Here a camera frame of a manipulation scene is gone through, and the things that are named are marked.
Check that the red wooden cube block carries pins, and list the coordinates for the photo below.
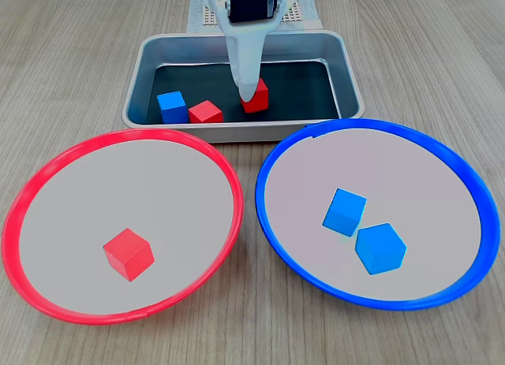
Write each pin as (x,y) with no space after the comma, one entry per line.
(260,100)
(128,254)
(205,112)

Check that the blue wooden cube block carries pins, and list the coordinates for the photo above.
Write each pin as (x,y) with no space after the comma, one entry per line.
(172,108)
(344,212)
(380,248)

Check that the white mesh anti-slip mat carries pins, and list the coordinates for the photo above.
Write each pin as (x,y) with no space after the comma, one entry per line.
(294,15)

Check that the blue rimmed white dish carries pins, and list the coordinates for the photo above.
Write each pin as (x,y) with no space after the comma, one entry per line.
(426,207)

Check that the silver metal tray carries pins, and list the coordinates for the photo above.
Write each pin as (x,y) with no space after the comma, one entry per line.
(236,133)

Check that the black tray liner mat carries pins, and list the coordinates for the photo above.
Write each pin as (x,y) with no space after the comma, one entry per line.
(300,89)

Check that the red rimmed white dish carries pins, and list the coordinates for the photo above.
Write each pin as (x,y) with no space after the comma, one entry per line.
(177,207)

